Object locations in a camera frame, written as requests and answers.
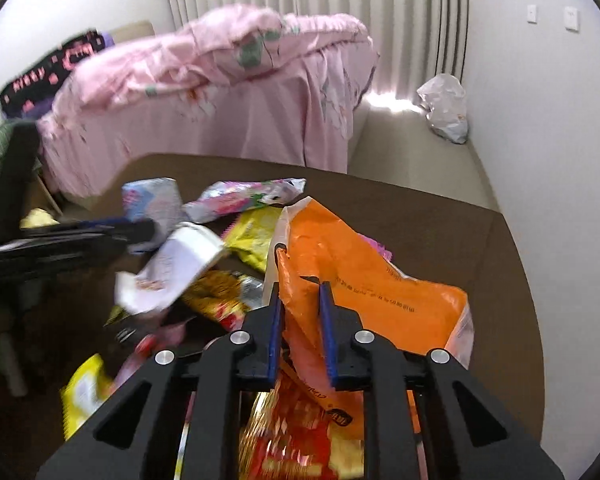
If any white chair leg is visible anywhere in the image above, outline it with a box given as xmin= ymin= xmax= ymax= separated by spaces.
xmin=0 ymin=331 xmax=28 ymax=397

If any dark snack wrapper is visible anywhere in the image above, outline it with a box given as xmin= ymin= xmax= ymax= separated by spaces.
xmin=102 ymin=307 xmax=153 ymax=346

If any white plastic bag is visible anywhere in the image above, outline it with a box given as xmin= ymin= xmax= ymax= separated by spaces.
xmin=416 ymin=73 xmax=470 ymax=145

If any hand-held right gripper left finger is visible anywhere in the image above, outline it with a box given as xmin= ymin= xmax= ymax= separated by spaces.
xmin=35 ymin=280 xmax=284 ymax=480

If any beige headboard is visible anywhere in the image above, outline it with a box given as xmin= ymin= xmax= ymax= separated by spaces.
xmin=111 ymin=20 xmax=155 ymax=45

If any yellow green snack wrapper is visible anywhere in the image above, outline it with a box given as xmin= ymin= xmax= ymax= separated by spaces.
xmin=223 ymin=207 xmax=287 ymax=273

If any pink white snack wrapper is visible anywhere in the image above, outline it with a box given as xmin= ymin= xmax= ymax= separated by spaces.
xmin=182 ymin=177 xmax=307 ymax=224

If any pink fringed wrapper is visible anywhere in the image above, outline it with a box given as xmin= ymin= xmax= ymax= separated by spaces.
xmin=362 ymin=234 xmax=396 ymax=262

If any red gold snack wrapper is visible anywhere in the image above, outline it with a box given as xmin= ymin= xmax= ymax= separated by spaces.
xmin=240 ymin=377 xmax=366 ymax=480

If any black pink printed pillow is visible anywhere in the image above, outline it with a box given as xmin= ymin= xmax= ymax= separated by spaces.
xmin=0 ymin=30 xmax=106 ymax=121

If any bright yellow snack packet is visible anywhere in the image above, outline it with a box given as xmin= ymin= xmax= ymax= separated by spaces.
xmin=61 ymin=354 xmax=115 ymax=440

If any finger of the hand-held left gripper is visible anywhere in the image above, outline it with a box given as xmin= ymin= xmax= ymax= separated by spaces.
xmin=75 ymin=216 xmax=157 ymax=254

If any yellow black snack wrapper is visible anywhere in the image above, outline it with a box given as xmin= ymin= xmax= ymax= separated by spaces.
xmin=182 ymin=270 xmax=267 ymax=332

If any orange plastic bag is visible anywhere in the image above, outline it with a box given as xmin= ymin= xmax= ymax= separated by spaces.
xmin=264 ymin=196 xmax=476 ymax=441

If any pale blue pink packet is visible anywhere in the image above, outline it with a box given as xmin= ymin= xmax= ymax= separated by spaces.
xmin=121 ymin=177 xmax=185 ymax=222

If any pale pink plastic jar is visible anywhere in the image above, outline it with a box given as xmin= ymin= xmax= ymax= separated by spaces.
xmin=114 ymin=221 xmax=227 ymax=317

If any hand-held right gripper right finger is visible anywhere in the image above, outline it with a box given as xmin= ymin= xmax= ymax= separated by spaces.
xmin=317 ymin=280 xmax=566 ymax=480

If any pink floral bedding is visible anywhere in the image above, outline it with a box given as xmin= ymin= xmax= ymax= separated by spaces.
xmin=35 ymin=4 xmax=381 ymax=198

